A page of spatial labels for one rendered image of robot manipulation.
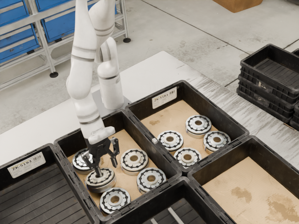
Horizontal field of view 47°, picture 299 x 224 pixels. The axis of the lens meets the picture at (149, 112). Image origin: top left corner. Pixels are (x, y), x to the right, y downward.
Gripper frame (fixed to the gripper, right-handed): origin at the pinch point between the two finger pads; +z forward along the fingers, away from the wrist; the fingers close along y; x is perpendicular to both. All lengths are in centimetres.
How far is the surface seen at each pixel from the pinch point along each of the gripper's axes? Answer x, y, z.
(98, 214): 15.9, 12.3, 2.7
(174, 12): -217, -206, 3
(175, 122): -7.1, -36.9, 2.0
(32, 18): -182, -44, -39
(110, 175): 2.0, 0.3, 2.2
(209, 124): 5.4, -43.7, 2.8
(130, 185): 4.6, -4.5, 8.2
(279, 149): 18, -68, 23
